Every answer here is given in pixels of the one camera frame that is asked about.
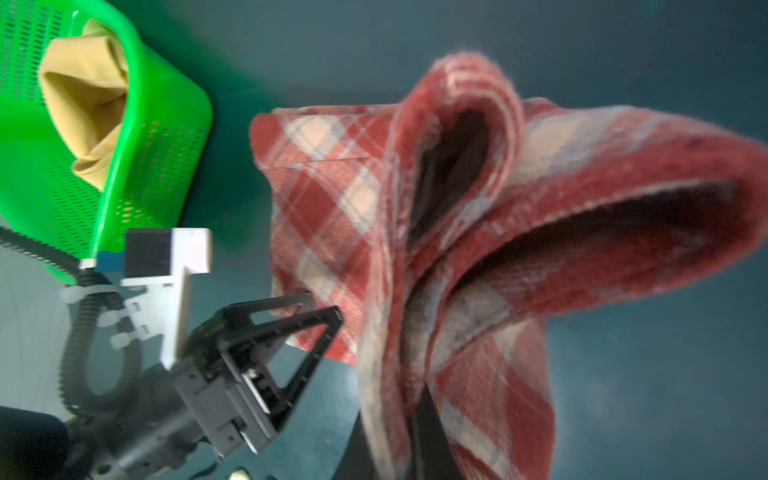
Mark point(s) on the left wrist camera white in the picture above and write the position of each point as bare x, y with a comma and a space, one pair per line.
160, 263

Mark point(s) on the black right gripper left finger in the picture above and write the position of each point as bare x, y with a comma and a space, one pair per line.
356, 462

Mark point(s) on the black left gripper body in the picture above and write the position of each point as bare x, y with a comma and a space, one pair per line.
220, 394

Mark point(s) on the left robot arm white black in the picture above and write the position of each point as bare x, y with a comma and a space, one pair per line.
91, 374

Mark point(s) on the red plaid skirt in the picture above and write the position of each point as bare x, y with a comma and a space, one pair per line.
448, 227

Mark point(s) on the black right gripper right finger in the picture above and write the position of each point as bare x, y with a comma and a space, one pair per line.
431, 457

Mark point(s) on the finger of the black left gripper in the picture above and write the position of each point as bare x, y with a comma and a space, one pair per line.
238, 316
243, 351

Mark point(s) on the green plastic basket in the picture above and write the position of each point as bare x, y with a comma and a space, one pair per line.
167, 122

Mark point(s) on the yellow tan skirt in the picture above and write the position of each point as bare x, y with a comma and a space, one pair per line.
85, 82

